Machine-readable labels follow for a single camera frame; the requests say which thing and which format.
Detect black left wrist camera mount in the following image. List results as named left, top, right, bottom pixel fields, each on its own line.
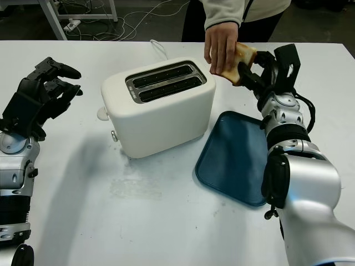
left=1, top=91, right=40, bottom=131

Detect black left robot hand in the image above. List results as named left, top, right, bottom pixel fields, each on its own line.
left=2, top=57, right=83, bottom=131

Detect slice of toast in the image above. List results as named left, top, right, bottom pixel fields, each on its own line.
left=215, top=43, right=257, bottom=86

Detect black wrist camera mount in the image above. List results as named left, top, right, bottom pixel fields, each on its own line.
left=273, top=43, right=301, bottom=93
left=1, top=91, right=40, bottom=131

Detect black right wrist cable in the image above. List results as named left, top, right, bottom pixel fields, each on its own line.
left=293, top=93, right=317, bottom=131

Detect white power strip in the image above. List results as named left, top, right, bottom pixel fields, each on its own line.
left=63, top=18, right=82, bottom=30

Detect white floor cables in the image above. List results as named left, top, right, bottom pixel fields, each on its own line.
left=80, top=0, right=192, bottom=42

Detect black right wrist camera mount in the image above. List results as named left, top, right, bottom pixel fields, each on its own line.
left=273, top=43, right=301, bottom=93

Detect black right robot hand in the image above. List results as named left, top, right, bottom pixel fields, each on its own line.
left=237, top=50, right=281, bottom=108

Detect white metal table frame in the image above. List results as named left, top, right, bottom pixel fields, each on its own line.
left=44, top=0, right=119, bottom=41

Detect blue plastic tray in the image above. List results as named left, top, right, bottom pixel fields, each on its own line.
left=195, top=110, right=271, bottom=208

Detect person's bare hand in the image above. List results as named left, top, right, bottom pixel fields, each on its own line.
left=204, top=23, right=240, bottom=75

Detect white two-slot toaster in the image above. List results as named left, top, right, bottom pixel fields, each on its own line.
left=96, top=57, right=217, bottom=159

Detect white toaster power cord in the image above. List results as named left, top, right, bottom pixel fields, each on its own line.
left=149, top=39, right=169, bottom=60

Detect person in cream jacket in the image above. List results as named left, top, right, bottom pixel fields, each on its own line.
left=181, top=0, right=292, bottom=42

